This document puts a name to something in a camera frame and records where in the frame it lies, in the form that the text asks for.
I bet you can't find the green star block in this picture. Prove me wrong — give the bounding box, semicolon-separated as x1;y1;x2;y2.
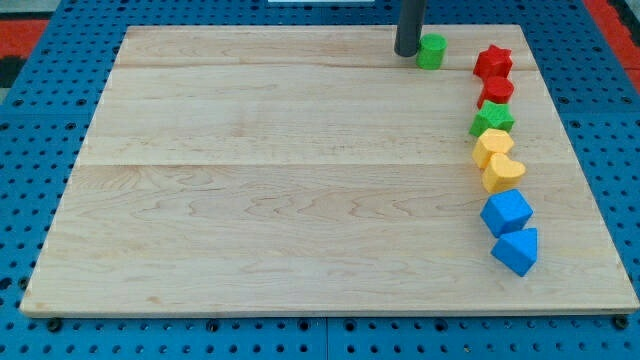
469;100;515;137

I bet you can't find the blue cube block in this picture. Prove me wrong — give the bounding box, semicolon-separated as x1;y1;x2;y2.
480;189;534;238

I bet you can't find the yellow hexagon block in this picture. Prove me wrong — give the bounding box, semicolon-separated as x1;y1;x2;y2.
472;128;515;169

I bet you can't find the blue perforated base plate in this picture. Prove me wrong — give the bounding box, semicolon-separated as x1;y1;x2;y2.
1;0;639;359

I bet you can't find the blue triangle block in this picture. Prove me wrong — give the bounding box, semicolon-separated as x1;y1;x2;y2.
491;228;538;277

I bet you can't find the red cylinder block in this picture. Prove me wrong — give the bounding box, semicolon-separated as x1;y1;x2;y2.
477;76;515;108

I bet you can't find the light wooden board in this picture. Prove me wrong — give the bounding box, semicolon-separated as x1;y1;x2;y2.
20;25;639;318

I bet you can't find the red star block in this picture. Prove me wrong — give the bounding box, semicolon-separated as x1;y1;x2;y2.
473;44;513;81

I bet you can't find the green cylinder block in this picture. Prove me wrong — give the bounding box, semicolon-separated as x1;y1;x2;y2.
416;33;448;70

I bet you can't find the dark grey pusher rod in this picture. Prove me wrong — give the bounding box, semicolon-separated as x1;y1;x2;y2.
394;0;427;57

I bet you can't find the yellow heart block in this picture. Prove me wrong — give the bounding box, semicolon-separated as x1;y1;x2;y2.
481;153;527;194

